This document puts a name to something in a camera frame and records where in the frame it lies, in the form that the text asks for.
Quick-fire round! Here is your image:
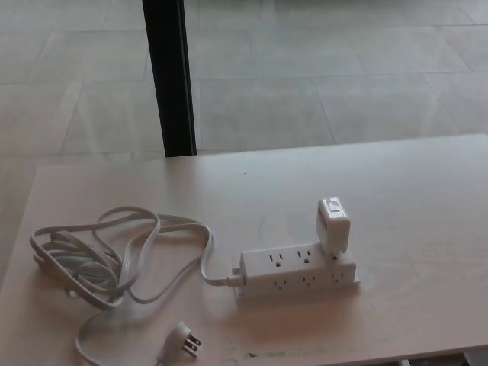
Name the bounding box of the white angled three-prong plug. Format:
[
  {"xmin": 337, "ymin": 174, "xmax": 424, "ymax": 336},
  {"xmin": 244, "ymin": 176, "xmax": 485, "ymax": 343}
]
[{"xmin": 157, "ymin": 320, "xmax": 202, "ymax": 361}]

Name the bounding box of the white multi-outlet power strip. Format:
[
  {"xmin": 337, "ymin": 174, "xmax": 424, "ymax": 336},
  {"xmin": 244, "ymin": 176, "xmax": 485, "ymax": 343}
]
[{"xmin": 230, "ymin": 243, "xmax": 362, "ymax": 305}]

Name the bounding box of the white flat power cord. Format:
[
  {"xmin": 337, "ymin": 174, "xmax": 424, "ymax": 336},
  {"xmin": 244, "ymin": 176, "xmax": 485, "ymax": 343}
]
[{"xmin": 29, "ymin": 206, "xmax": 245, "ymax": 366}]

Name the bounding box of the black window frame post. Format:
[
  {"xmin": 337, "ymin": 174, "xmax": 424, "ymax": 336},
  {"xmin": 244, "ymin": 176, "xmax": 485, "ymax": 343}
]
[{"xmin": 141, "ymin": 0, "xmax": 198, "ymax": 158}]

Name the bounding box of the white wall charger adapter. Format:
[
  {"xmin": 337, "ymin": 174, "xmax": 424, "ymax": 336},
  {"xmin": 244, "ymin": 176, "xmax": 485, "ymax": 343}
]
[{"xmin": 315, "ymin": 197, "xmax": 351, "ymax": 258}]

